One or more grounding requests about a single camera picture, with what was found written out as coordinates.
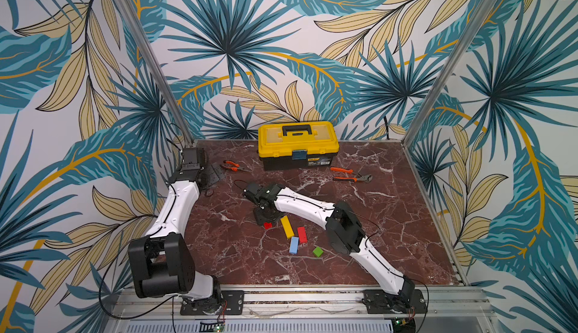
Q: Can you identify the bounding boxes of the yellow block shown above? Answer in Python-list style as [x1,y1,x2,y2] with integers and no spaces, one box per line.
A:
[280,216,295,239]

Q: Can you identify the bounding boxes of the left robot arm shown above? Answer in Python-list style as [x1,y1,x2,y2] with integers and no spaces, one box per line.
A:
[128,147,222,303]

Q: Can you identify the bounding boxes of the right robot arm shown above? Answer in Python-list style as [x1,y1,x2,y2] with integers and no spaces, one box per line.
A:
[243,183,415,305]

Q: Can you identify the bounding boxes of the yellow black toolbox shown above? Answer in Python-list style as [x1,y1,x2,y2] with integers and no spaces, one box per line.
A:
[257,121,340,171]

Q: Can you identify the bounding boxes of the light blue block lower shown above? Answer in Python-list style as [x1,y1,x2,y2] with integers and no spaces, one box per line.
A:
[289,236,300,255]

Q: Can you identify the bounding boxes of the green small cube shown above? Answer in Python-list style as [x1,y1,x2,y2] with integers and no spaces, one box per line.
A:
[313,247,324,257]

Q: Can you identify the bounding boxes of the small orange-handled pliers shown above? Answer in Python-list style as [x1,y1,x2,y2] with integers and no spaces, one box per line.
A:
[220,160,251,172]

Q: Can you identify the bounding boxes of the large orange-handled pliers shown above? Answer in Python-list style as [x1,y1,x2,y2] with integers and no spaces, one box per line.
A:
[330,167,373,183]

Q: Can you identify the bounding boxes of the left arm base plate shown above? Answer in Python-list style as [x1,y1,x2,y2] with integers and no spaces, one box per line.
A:
[180,290,245,317]

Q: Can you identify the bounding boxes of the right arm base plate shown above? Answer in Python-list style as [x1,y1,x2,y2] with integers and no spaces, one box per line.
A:
[362,289,427,315]

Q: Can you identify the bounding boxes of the aluminium front rail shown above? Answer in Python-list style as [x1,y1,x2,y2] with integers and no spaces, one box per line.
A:
[103,285,501,332]

